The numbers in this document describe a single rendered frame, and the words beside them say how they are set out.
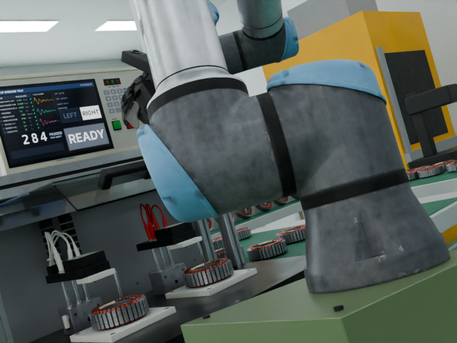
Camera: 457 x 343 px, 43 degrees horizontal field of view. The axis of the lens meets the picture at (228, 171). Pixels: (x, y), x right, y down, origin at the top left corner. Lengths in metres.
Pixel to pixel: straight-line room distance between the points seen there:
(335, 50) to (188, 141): 4.28
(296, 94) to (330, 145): 0.06
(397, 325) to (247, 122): 0.24
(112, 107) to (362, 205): 0.91
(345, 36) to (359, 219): 4.23
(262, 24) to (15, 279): 0.75
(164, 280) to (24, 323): 0.32
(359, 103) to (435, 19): 5.88
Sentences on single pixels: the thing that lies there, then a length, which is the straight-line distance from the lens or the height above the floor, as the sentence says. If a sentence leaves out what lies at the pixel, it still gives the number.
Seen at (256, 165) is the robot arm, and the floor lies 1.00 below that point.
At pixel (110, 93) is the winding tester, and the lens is 1.40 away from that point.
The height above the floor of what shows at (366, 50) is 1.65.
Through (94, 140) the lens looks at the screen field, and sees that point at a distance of 1.34.
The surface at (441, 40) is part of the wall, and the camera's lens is 6.43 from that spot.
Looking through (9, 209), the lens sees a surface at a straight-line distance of 1.24.
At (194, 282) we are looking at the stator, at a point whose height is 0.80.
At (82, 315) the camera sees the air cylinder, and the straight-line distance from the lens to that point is 1.26.
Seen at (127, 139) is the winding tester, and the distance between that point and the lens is 1.39.
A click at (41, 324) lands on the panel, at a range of 1.36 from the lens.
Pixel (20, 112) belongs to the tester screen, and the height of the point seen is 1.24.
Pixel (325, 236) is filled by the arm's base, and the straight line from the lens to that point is 0.59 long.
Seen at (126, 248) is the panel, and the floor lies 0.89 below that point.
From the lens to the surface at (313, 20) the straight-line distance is 5.26.
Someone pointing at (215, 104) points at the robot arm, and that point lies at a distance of 0.59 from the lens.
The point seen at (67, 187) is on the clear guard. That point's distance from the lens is 1.00.
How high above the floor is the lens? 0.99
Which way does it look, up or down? 1 degrees up
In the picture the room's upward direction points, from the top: 16 degrees counter-clockwise
